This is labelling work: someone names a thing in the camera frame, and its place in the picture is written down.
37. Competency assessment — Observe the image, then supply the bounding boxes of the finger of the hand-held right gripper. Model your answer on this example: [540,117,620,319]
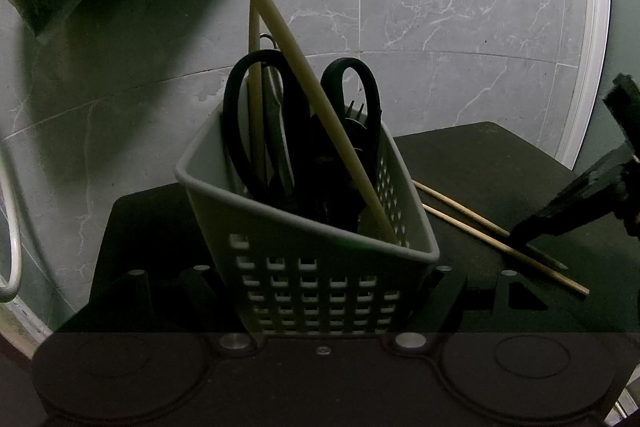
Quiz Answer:
[507,146,640,254]

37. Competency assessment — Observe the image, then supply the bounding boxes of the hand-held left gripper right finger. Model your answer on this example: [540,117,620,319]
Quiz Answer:
[387,264,551,353]

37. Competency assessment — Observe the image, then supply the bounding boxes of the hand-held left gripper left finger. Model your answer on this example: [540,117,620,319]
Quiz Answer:
[90,264,251,353]

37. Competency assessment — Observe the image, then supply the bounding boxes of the plain wooden chopstick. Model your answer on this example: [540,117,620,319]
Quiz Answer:
[195,0,401,247]
[422,204,591,296]

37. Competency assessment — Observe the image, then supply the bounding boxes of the white perforated utensil holder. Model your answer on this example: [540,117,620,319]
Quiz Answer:
[175,99,441,338]

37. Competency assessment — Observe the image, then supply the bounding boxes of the metal handled kitchen tool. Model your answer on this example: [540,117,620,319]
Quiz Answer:
[259,33,297,195]

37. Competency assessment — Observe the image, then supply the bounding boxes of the black handled scissors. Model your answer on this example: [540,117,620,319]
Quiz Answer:
[222,49,385,230]

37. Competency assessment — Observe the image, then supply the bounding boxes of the metal fork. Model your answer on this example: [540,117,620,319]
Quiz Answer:
[345,99,369,124]

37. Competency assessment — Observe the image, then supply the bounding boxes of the white wall trim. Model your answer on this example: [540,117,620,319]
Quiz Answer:
[554,0,613,171]

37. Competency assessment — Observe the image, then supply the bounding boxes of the white flexible hose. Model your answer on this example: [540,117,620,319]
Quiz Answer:
[0,142,24,304]

